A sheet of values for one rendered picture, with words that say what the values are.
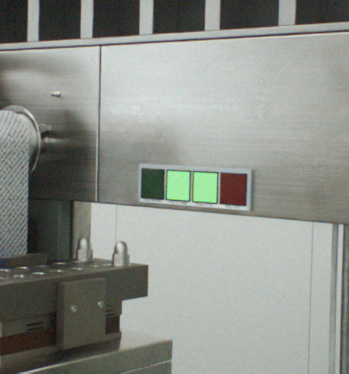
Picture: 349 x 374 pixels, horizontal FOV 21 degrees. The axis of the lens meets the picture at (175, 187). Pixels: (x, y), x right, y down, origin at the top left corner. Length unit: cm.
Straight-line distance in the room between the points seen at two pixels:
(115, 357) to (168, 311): 314
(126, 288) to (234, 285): 280
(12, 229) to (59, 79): 31
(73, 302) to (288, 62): 54
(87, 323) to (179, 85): 44
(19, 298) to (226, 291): 305
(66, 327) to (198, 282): 306
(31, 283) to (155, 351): 29
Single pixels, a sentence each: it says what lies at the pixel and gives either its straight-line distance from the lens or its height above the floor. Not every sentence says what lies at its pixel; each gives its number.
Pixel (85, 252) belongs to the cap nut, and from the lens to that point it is 185.
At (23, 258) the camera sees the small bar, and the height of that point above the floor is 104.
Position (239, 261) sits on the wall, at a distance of 452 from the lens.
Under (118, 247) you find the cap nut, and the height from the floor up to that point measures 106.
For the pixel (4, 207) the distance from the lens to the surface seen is 181.
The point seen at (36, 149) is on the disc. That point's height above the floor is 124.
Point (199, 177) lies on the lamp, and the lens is 167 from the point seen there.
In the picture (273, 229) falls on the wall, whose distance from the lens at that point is 440.
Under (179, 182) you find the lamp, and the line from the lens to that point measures 170.
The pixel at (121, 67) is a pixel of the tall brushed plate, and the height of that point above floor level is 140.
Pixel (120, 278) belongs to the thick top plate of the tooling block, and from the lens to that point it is 175.
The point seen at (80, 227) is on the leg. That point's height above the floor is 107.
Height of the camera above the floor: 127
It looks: 3 degrees down
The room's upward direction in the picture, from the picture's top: 1 degrees clockwise
